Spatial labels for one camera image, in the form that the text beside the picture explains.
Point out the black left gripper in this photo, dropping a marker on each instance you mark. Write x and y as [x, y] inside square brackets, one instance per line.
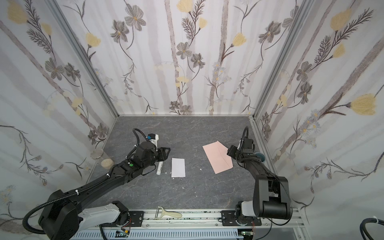
[161, 153]

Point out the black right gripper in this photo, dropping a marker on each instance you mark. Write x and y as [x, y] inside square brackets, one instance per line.
[234, 151]

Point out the white letter paper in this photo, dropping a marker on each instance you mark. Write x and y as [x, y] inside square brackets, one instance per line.
[178, 168]

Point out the pink paper envelope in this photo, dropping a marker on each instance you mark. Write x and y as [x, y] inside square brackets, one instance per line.
[217, 155]

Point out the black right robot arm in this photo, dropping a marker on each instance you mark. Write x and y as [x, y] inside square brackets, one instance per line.
[271, 198]

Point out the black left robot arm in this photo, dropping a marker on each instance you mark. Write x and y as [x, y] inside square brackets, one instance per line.
[59, 218]

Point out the teal ceramic cup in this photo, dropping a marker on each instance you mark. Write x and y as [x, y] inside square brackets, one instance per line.
[260, 156]

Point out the white glue stick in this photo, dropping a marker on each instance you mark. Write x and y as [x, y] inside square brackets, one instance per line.
[159, 169]

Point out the cream vegetable peeler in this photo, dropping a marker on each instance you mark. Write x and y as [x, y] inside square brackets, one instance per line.
[161, 212]

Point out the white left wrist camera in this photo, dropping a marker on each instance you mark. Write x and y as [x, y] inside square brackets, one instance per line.
[153, 138]

